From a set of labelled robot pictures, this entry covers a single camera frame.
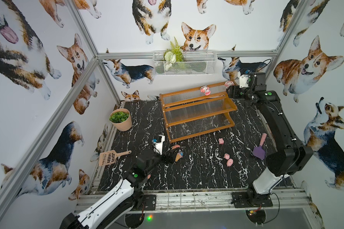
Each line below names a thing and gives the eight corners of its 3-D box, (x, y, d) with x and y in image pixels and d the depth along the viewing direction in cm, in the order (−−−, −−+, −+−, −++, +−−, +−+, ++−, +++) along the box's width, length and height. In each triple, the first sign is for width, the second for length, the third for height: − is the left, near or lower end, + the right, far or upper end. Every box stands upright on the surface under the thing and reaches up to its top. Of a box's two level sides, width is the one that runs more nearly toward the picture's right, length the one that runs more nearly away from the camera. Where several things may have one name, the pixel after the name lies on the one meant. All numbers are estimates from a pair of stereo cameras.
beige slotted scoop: (99, 166, 89) (98, 165, 87) (100, 154, 94) (99, 153, 92) (131, 158, 92) (130, 157, 90) (131, 147, 97) (130, 146, 95)
